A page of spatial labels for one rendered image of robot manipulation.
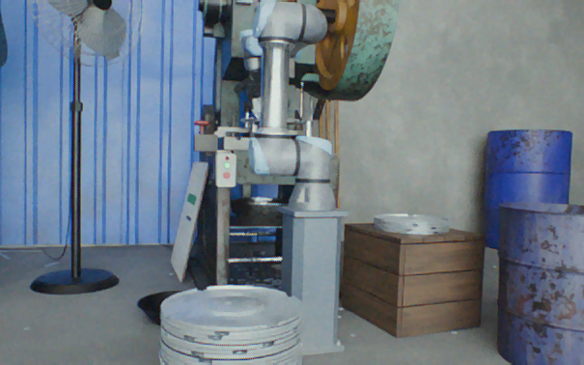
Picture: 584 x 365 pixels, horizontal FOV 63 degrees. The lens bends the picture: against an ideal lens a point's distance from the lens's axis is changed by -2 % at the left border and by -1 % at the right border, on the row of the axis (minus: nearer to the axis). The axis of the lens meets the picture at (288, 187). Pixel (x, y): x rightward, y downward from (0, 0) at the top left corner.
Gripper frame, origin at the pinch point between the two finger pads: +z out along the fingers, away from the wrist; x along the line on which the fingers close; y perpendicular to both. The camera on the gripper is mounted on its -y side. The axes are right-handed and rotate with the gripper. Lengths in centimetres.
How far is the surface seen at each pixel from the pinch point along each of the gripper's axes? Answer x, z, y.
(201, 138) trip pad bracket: -20.3, 4.4, -15.6
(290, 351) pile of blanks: -111, 20, 67
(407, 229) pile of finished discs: -13, 41, 67
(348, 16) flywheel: 55, -35, 26
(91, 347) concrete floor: -97, 51, -14
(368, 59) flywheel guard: 34, -17, 40
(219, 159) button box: -25.1, 11.8, -4.6
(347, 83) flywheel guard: 36.4, -6.3, 29.2
